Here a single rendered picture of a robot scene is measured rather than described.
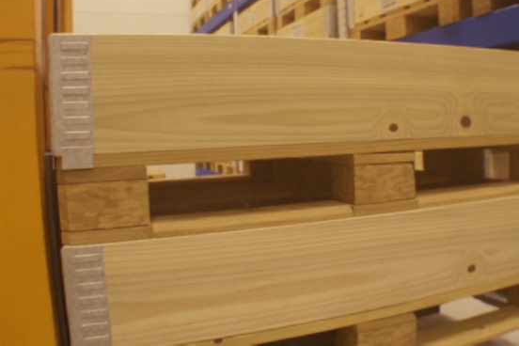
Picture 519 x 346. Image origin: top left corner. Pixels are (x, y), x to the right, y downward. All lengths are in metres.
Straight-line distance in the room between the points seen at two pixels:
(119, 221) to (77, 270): 0.10
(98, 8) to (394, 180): 5.96
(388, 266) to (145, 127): 0.54
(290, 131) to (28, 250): 0.50
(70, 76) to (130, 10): 5.89
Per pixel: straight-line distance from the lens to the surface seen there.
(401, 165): 0.93
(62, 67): 0.76
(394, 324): 1.00
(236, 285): 0.82
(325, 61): 0.85
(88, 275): 0.78
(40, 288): 0.86
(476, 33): 1.97
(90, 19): 6.57
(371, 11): 2.50
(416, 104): 0.95
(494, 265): 1.14
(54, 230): 0.90
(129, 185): 0.75
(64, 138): 0.75
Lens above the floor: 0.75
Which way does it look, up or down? 3 degrees down
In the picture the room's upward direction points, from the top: 2 degrees counter-clockwise
